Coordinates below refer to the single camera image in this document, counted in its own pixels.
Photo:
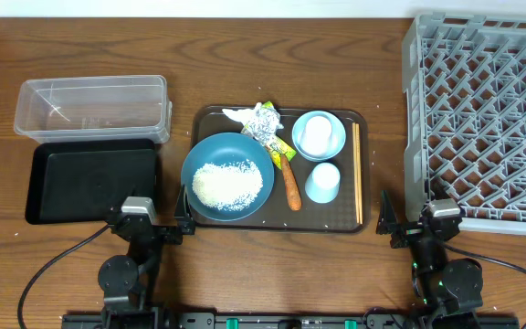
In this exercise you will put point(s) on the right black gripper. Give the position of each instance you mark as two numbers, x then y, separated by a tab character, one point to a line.
388	220

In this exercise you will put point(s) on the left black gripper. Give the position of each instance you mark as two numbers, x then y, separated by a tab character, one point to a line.
186	223

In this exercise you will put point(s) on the pile of white rice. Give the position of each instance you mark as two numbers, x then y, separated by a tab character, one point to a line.
231	187

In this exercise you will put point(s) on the large blue plate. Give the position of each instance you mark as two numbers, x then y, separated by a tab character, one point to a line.
226	148

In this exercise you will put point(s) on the light blue cup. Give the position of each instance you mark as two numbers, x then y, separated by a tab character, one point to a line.
323	183

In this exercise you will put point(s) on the white cup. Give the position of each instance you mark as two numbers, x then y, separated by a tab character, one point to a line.
316	136

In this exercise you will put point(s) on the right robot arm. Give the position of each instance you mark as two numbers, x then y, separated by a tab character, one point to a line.
450	289

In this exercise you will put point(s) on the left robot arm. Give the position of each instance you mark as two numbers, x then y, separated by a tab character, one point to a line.
128	280

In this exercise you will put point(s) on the grey dishwasher rack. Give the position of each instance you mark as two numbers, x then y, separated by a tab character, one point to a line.
464	79

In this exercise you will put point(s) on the brown serving tray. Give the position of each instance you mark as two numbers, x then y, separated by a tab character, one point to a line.
338	216

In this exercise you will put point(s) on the orange carrot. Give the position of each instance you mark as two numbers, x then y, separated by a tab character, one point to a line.
292	191

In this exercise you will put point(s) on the small light blue saucer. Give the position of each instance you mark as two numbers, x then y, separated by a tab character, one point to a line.
338	135

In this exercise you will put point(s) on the wooden chopstick right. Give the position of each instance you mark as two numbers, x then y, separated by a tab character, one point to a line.
358	173

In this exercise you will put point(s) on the wooden chopstick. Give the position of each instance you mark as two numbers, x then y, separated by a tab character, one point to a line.
358	173
354	170

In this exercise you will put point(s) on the wooden chopstick left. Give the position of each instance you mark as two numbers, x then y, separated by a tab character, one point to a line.
354	170

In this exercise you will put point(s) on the black plastic tray bin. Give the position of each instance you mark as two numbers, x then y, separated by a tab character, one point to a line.
85	181

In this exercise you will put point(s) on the crumpled white tissue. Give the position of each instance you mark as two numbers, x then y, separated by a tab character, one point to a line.
244	116

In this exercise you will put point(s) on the crumpled aluminium foil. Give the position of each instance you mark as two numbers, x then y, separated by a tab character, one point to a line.
263	124

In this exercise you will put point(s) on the clear plastic bin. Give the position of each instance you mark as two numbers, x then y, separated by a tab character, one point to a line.
94	108

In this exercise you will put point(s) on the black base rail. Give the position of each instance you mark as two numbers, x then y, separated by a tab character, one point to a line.
237	321

